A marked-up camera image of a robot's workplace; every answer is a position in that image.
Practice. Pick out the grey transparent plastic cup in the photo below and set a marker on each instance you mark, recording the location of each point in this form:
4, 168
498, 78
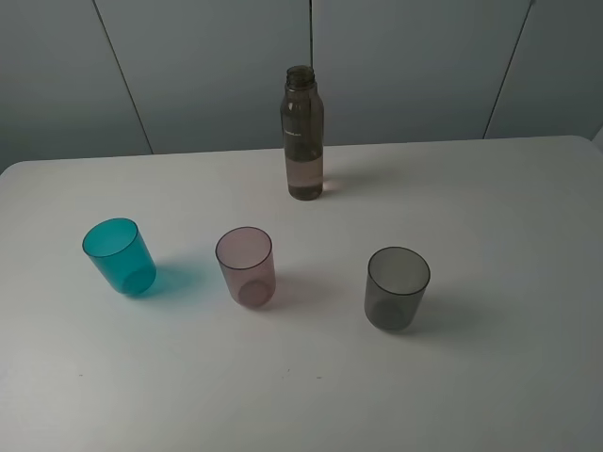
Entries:
397, 279

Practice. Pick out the smoky transparent water bottle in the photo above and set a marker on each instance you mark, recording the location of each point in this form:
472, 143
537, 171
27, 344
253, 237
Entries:
302, 119

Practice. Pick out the pink transparent plastic cup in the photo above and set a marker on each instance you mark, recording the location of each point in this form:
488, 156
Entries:
246, 262

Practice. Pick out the teal transparent plastic cup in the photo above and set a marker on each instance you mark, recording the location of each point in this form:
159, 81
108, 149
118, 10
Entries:
117, 249

